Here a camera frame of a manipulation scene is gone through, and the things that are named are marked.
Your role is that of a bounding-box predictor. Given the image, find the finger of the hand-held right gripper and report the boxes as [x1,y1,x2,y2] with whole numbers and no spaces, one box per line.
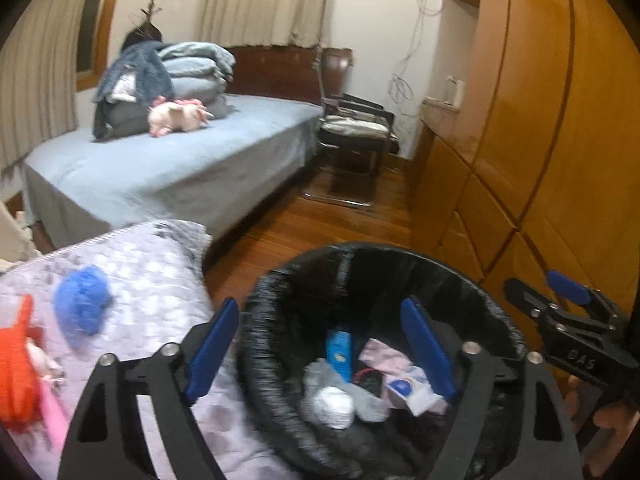
[545,270,626,327]
[502,277,562,332]

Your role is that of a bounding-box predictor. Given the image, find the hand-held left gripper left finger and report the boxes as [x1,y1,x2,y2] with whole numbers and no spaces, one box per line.
[57,296,241,480]

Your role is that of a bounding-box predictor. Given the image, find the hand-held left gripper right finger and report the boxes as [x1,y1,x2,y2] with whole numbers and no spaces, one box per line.
[399,296,584,480]

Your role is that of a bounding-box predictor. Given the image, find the small white blue box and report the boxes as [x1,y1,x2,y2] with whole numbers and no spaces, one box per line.
[384,365,446,417]

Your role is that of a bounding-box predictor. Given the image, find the grey sock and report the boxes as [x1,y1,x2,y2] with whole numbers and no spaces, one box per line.
[302,361,391,424]

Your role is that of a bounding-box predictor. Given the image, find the blue tube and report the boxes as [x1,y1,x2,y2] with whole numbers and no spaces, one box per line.
[325,329,354,386]

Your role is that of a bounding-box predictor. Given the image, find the white paper ball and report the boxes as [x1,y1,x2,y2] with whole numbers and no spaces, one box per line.
[312,386,356,430]

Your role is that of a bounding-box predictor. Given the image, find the black bin with bag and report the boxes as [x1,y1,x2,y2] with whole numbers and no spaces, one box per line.
[235,242,532,480]

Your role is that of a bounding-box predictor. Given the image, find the blue plastic cover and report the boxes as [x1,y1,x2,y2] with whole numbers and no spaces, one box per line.
[52,266,114,349]

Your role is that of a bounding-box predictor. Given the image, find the pink plastic stick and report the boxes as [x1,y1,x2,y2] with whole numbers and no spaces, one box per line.
[36,380,71,454]

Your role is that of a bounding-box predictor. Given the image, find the orange bristle brush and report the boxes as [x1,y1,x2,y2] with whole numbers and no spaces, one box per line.
[0,295,49,434]

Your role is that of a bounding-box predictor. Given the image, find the person's right hand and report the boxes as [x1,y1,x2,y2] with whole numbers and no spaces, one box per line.
[564,377,640,437]

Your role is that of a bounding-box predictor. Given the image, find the purple floral quilted cover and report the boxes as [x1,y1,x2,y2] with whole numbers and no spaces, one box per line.
[0,220,301,480]

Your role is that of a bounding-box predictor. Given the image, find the wooden wardrobe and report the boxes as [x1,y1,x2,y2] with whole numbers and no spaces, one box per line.
[407,0,640,342]

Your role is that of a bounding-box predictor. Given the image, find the bed with blue sheet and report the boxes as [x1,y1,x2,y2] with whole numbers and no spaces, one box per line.
[22,94,327,252]

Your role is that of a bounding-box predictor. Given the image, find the black metal chair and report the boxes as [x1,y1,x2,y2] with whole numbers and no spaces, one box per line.
[302,92,402,209]

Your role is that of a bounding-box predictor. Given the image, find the white socket box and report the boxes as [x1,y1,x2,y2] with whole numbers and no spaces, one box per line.
[446,76,466,109]

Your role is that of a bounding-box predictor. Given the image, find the pale chair cushion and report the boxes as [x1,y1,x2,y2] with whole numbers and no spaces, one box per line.
[322,116,391,137]

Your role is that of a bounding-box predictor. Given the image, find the pink plush toy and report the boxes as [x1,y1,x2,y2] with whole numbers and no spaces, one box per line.
[147,99,215,137]

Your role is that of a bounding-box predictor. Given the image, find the grey folded bedding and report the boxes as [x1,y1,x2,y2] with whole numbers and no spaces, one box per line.
[92,91,231,142]

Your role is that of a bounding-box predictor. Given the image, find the dark wooden headboard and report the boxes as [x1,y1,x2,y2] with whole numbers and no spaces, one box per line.
[225,46,354,107]

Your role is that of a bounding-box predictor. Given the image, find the light blue folded duvet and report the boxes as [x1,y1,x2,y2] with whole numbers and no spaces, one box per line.
[160,41,236,82]

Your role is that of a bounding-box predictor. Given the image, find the thin metal rod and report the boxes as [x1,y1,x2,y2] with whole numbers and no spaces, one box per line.
[312,45,327,107]

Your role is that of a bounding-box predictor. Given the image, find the beige window curtain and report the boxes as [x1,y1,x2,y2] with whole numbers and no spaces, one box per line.
[0,0,109,177]
[200,0,342,49]

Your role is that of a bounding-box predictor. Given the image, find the wooden coat rack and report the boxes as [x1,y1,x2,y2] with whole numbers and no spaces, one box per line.
[136,0,160,44]

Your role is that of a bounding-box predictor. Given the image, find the wooden framed window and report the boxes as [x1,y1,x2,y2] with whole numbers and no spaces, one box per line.
[75,0,127,93]

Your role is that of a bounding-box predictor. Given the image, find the hanging wall cables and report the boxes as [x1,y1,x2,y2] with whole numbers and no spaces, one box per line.
[387,0,447,107]

